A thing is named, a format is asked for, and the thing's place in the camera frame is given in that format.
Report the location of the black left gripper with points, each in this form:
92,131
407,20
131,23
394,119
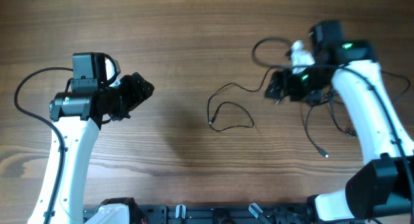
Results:
135,85

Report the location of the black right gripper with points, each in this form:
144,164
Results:
285,78

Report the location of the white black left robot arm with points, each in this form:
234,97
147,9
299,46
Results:
77,114

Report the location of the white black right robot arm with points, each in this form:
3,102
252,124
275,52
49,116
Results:
384,185

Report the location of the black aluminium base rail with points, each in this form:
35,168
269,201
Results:
280,213

